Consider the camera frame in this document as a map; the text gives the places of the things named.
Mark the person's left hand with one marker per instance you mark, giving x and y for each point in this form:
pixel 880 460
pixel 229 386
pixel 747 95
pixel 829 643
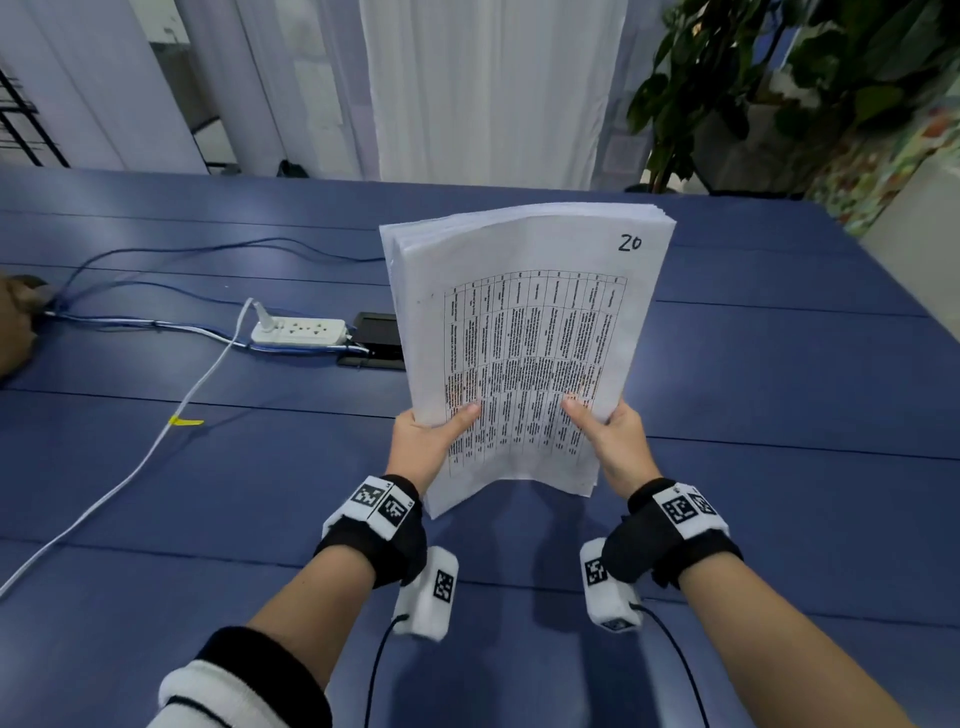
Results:
pixel 420 450

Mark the person's right hand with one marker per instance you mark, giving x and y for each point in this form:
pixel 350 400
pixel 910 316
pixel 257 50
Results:
pixel 622 450

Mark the dense table print paper sheet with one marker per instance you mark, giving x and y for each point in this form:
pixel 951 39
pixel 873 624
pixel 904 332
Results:
pixel 525 375

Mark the pile of printed papers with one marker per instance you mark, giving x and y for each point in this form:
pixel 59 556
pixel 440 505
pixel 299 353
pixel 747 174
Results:
pixel 525 232

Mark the person's right forearm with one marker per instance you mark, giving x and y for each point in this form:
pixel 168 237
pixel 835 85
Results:
pixel 787 652

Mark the white power strip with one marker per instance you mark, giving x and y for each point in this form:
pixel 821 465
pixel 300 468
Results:
pixel 300 331

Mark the white plug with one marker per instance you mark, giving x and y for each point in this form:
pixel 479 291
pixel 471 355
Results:
pixel 262 319

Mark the black white left armband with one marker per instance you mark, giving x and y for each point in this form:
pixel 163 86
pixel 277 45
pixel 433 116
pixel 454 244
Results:
pixel 247 675

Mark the small black floor object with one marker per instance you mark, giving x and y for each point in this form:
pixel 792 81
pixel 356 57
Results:
pixel 292 169

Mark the white cabinet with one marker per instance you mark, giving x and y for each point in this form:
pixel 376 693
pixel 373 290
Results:
pixel 919 240

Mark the sheer white curtain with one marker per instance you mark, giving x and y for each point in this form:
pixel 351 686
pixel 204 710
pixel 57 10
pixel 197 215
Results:
pixel 292 82

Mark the dark brown object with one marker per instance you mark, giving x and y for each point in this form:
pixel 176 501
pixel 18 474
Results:
pixel 15 322

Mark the green potted plant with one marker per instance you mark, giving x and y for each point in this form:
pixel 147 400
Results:
pixel 825 60

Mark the black metal rack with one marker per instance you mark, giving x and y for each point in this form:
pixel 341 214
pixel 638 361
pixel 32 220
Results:
pixel 30 124

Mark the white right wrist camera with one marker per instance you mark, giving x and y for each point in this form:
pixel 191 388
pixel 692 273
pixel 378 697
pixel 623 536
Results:
pixel 607 592

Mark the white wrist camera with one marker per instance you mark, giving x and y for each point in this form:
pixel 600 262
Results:
pixel 427 600
pixel 607 592

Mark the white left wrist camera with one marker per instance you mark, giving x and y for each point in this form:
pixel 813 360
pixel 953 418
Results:
pixel 427 600

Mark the colourful mosaic tile wall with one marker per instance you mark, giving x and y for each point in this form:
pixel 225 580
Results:
pixel 885 165

